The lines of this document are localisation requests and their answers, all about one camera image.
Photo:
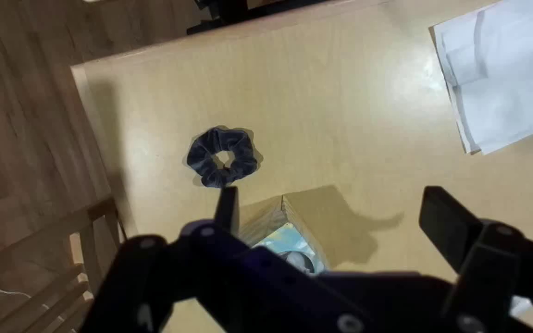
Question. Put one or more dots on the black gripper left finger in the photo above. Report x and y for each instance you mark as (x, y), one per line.
(156, 284)

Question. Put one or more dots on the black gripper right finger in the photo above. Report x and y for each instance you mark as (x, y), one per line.
(489, 266)

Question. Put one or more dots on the white cloth towel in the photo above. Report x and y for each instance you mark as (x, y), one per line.
(508, 75)

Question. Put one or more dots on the marbled blue tissue box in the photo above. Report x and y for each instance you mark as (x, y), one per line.
(315, 216)

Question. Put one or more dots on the wooden chair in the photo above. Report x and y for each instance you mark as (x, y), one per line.
(37, 260)

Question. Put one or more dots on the dark blue velvet scrunchie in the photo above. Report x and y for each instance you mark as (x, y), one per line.
(204, 158)

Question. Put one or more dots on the black stand base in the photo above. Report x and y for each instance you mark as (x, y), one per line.
(241, 12)

